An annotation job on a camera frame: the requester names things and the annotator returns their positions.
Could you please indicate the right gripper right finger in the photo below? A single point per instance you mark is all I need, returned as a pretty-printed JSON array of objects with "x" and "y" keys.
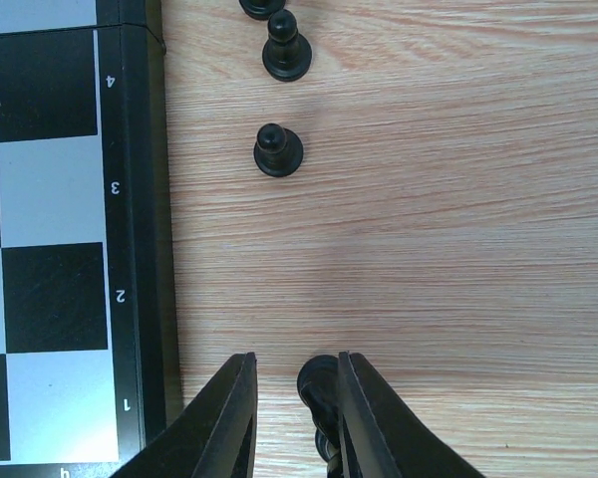
[{"x": 380, "y": 436}]

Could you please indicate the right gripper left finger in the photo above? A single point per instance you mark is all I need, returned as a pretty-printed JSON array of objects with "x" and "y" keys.
[{"x": 214, "y": 437}]

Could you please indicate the black knight chess piece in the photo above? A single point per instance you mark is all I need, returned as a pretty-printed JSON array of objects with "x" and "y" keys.
[{"x": 317, "y": 386}]

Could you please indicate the black and grey chessboard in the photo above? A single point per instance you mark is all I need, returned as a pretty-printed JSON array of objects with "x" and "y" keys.
[{"x": 89, "y": 369}]

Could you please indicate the black pawn near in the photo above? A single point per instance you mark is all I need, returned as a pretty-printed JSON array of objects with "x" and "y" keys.
[{"x": 278, "y": 151}]

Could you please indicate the black pawn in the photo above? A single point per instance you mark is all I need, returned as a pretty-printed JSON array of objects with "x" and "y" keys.
[
  {"x": 287, "y": 54},
  {"x": 261, "y": 9},
  {"x": 278, "y": 151}
]

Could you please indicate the black pawn middle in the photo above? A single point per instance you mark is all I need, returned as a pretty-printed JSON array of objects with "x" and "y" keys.
[{"x": 287, "y": 54}]

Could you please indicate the black pawn far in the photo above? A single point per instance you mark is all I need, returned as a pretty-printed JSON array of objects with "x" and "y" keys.
[{"x": 261, "y": 9}]

